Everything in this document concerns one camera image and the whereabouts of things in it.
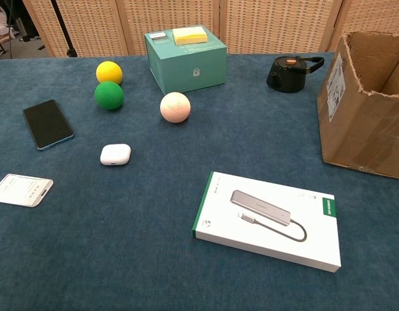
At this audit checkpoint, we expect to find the pink ball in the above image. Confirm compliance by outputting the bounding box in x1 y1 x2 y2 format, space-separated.
159 91 191 124

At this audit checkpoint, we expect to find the white earbuds case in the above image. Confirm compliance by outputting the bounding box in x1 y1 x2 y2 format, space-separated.
100 143 132 167

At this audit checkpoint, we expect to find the white tag card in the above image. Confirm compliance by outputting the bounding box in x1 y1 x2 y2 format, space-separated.
0 174 54 208

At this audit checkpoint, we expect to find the teal cardboard product box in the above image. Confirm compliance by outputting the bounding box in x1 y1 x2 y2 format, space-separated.
144 25 228 97

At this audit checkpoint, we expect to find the white USB hub box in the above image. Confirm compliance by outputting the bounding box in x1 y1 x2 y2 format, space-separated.
192 171 342 273

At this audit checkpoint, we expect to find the green foam ball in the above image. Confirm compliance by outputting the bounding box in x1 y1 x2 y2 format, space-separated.
94 80 125 111

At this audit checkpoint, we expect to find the yellow foam ball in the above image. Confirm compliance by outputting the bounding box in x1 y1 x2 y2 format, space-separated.
95 60 123 86

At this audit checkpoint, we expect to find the open brown cardboard box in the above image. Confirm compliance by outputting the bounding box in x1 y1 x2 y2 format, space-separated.
317 30 399 179

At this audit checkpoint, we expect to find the blue table mat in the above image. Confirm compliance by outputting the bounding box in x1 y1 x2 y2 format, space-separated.
0 51 399 311

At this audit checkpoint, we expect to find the yellow sticky note pad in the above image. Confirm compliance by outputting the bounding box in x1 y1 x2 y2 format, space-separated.
172 27 209 46

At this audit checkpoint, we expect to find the woven wooden folding screen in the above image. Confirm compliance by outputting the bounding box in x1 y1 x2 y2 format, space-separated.
21 0 399 58

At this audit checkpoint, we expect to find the black smartphone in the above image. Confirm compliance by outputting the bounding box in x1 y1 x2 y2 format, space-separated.
23 99 75 152

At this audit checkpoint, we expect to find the black tripod stand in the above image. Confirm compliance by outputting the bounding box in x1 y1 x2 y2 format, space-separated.
49 0 78 58

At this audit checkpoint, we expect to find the black teapot with handle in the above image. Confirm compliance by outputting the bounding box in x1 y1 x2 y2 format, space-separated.
266 55 326 94

